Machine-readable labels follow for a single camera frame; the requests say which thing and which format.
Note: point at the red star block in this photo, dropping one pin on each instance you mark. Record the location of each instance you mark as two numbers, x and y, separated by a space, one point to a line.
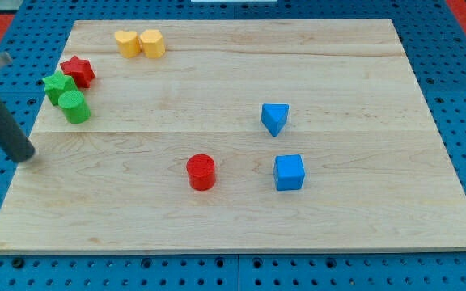
80 70

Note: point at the green star block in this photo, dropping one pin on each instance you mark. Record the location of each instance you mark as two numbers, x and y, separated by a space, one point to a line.
57 84

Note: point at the red cylinder block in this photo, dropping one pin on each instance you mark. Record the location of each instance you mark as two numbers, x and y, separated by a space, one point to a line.
201 172

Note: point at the blue triangle block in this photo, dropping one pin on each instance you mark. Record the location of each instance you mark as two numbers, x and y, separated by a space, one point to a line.
274 117

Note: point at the blue cube block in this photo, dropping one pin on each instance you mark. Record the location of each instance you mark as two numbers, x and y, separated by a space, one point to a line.
288 172

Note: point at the light wooden board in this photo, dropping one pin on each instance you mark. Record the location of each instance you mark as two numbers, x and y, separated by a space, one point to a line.
378 177

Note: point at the yellow hexagon block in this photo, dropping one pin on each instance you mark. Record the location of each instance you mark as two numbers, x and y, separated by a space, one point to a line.
152 43

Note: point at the yellow heart block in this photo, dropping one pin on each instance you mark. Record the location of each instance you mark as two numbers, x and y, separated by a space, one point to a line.
128 43

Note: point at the green cylinder block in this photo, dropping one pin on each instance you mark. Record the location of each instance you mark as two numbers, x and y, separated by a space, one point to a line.
74 107

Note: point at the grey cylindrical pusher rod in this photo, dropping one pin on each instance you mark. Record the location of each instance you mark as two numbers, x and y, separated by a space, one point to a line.
13 140

